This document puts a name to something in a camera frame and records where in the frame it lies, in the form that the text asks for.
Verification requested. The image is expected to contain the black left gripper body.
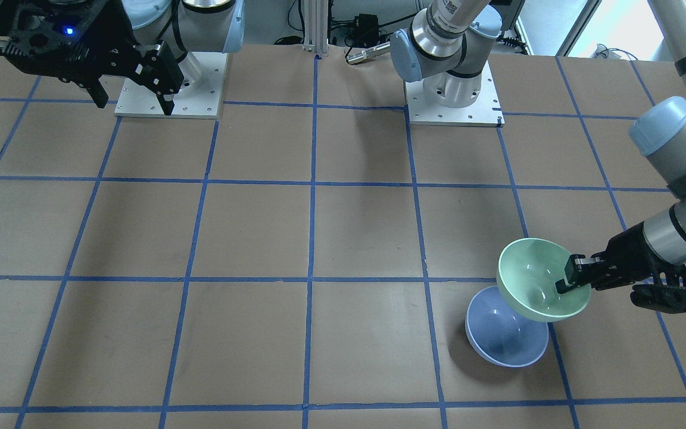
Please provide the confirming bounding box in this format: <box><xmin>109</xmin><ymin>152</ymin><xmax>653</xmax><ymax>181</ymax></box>
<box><xmin>590</xmin><ymin>223</ymin><xmax>660</xmax><ymax>291</ymax></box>

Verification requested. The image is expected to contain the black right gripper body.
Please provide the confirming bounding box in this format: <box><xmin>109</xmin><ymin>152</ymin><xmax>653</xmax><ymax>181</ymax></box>
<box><xmin>0</xmin><ymin>1</ymin><xmax>141</xmax><ymax>84</ymax></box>

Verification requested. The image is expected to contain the green bowl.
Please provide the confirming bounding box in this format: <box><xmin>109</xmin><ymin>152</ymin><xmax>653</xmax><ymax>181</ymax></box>
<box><xmin>497</xmin><ymin>237</ymin><xmax>591</xmax><ymax>322</ymax></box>

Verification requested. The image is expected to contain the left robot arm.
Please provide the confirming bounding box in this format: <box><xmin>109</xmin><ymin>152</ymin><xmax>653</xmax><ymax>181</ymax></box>
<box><xmin>365</xmin><ymin>54</ymin><xmax>672</xmax><ymax>282</ymax></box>

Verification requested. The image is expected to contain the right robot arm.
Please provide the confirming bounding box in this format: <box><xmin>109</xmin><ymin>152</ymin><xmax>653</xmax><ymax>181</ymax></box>
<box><xmin>0</xmin><ymin>1</ymin><xmax>245</xmax><ymax>119</ymax></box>

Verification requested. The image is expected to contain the blue bowl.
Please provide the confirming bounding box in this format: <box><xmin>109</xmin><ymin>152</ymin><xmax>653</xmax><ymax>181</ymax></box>
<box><xmin>464</xmin><ymin>285</ymin><xmax>550</xmax><ymax>368</ymax></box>

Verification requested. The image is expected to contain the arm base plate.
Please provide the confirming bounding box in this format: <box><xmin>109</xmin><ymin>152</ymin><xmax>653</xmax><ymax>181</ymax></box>
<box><xmin>405</xmin><ymin>62</ymin><xmax>506</xmax><ymax>128</ymax></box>
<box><xmin>114</xmin><ymin>51</ymin><xmax>227</xmax><ymax>119</ymax></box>

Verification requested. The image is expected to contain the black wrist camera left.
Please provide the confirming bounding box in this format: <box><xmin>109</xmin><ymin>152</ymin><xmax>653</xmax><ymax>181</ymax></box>
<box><xmin>631</xmin><ymin>262</ymin><xmax>686</xmax><ymax>314</ymax></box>

